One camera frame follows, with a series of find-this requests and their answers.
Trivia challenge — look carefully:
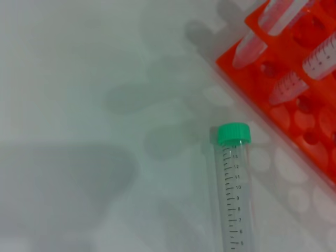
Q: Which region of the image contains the orange test tube rack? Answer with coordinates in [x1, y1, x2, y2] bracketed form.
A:
[215, 0, 336, 190]

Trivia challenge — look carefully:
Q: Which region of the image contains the clear test tube green cap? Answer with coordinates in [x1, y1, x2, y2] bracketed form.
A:
[232, 0, 313, 69]
[209, 122, 254, 252]
[269, 34, 336, 106]

